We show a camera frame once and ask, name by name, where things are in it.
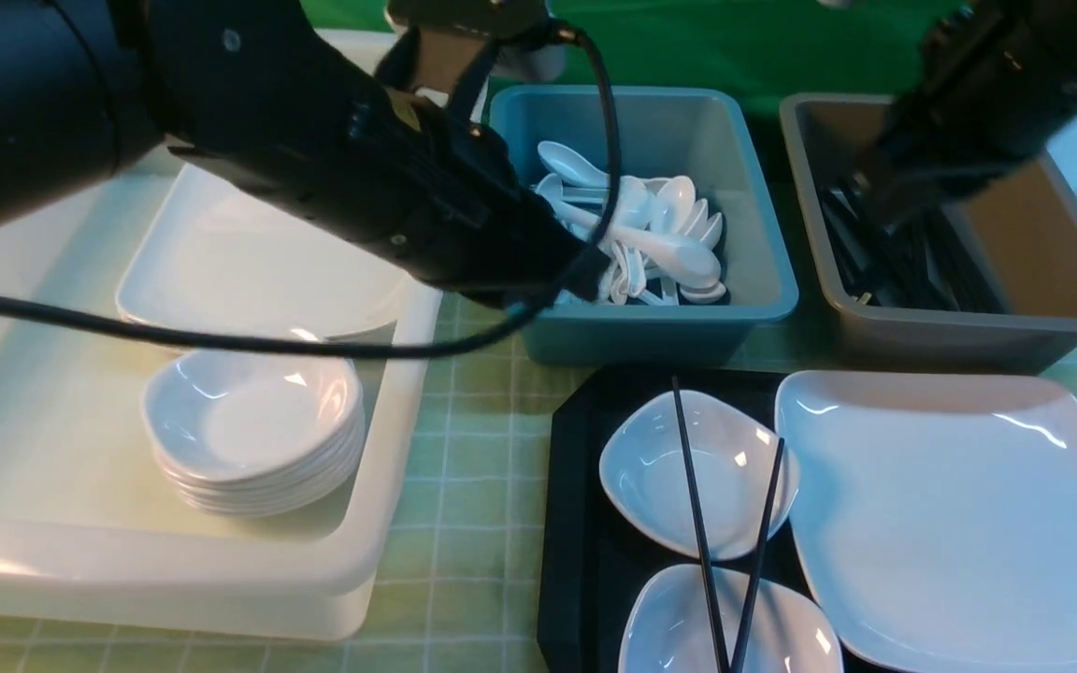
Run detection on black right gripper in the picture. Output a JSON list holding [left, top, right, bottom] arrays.
[[852, 93, 1053, 225]]

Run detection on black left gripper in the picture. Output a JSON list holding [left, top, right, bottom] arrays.
[[313, 84, 604, 306]]

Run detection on white small bowl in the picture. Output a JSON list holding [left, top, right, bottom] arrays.
[[599, 389, 779, 562], [617, 564, 843, 672]]

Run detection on large white square plate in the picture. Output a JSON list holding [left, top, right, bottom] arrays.
[[775, 371, 1077, 672]]

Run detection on black chopstick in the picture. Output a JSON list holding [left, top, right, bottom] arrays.
[[729, 437, 786, 673], [671, 375, 730, 672]]

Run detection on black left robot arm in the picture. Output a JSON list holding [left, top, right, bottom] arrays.
[[0, 1, 607, 306]]

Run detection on brown-grey plastic bin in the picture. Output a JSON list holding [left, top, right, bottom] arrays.
[[781, 93, 1077, 375]]

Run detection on pile of black chopsticks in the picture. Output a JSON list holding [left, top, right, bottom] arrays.
[[819, 186, 1006, 314]]

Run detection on green backdrop cloth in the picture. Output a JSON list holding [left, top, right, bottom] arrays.
[[300, 0, 969, 118]]

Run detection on stack of white square plates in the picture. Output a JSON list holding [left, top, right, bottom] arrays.
[[116, 165, 418, 340]]

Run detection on pile of white spoons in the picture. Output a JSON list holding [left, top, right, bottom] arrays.
[[534, 140, 727, 306]]

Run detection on teal plastic bin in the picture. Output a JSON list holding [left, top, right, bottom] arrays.
[[522, 86, 799, 367]]

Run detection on stack of white bowls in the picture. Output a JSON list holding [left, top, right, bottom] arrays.
[[140, 350, 367, 517]]

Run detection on green checked tablecloth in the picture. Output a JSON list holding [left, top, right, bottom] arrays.
[[0, 178, 1077, 673]]

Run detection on large white plastic tub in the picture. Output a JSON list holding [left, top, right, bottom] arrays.
[[0, 28, 493, 642]]

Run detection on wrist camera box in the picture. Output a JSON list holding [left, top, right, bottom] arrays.
[[375, 1, 567, 95]]

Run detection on black camera cable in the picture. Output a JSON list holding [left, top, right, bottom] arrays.
[[0, 19, 624, 361]]

